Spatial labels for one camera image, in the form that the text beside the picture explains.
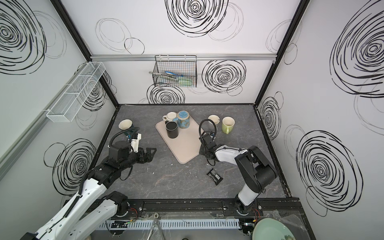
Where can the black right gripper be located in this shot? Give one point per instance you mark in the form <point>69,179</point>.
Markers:
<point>207,146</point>

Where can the dark green mug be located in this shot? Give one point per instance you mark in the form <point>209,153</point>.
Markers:
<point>126,125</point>

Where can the cream white mug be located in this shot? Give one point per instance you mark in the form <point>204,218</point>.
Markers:
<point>170,117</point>

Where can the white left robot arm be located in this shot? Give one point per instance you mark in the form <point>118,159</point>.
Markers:
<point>87,209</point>

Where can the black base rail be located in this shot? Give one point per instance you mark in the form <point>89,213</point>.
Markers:
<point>225,207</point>

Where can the beige plastic tray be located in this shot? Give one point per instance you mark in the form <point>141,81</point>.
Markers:
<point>187,145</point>

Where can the black wire basket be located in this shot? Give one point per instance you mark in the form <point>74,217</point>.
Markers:
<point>185,65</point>

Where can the light green plate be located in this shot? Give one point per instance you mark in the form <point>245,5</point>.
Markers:
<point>271,229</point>

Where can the blue butterfly mug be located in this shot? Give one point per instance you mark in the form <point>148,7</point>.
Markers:
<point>183,119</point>

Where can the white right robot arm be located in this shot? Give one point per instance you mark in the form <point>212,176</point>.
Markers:
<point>257,171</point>

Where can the black snack packet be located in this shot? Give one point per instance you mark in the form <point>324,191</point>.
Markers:
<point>215,177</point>

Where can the white wire shelf basket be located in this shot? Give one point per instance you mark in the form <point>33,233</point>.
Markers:
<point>84,91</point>

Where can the utensils in wire basket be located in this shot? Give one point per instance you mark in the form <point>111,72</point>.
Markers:
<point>171,78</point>

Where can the white slotted cable duct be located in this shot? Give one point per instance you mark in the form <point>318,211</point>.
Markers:
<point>193,224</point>

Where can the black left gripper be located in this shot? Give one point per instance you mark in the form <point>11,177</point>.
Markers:
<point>144,154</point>

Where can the grey mug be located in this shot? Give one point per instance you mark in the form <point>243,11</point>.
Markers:
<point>214,120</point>

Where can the black mug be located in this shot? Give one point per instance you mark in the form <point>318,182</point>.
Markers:
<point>172,129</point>

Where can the light green mug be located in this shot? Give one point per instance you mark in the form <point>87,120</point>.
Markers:
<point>227,125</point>

